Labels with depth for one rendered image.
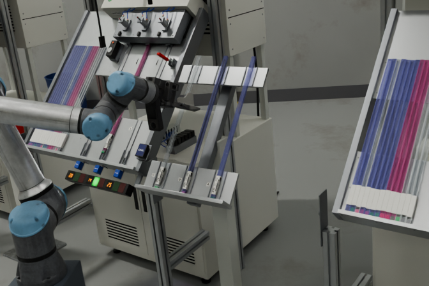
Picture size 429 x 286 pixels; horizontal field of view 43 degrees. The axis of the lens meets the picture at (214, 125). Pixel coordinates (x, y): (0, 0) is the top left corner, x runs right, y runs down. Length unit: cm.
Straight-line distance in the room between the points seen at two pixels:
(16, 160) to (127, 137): 51
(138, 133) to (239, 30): 69
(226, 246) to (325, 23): 335
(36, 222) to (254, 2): 142
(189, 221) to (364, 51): 313
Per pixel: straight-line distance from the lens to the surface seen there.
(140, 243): 271
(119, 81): 160
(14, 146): 178
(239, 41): 245
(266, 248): 282
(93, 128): 152
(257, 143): 266
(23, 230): 170
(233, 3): 241
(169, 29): 219
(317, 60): 512
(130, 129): 213
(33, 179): 180
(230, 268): 207
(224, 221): 197
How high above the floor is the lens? 147
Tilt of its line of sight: 18 degrees down
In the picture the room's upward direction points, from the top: 6 degrees counter-clockwise
